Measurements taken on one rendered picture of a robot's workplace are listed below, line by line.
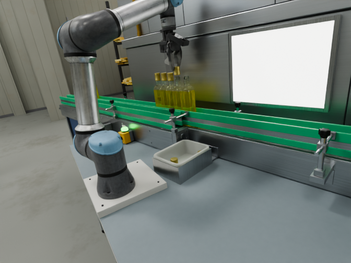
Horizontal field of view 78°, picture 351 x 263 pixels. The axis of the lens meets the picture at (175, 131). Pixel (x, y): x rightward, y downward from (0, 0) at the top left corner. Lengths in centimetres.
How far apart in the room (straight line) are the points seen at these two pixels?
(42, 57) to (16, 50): 226
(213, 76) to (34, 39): 528
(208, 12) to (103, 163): 89
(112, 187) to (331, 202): 75
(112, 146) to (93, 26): 40
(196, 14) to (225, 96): 46
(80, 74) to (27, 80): 738
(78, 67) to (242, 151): 75
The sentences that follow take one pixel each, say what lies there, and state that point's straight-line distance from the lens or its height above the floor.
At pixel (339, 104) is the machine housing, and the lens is 104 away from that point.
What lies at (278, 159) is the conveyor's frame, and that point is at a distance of 95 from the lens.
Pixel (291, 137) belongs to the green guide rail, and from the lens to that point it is 92.
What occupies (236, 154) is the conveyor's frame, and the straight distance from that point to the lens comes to 104.
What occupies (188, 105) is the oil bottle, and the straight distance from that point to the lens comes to 117.
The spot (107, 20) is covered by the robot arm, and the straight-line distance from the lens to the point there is 83.
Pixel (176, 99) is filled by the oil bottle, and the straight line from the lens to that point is 121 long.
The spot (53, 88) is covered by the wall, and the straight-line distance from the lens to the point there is 612.
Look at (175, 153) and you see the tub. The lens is 109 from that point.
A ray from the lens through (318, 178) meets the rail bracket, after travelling 80.
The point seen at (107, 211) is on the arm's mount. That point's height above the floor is 76.
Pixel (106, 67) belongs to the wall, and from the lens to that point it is 853.
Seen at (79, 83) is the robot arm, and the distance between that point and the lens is 92.
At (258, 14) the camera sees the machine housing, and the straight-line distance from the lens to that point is 109.
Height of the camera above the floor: 127
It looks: 20 degrees down
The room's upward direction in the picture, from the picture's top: 7 degrees counter-clockwise
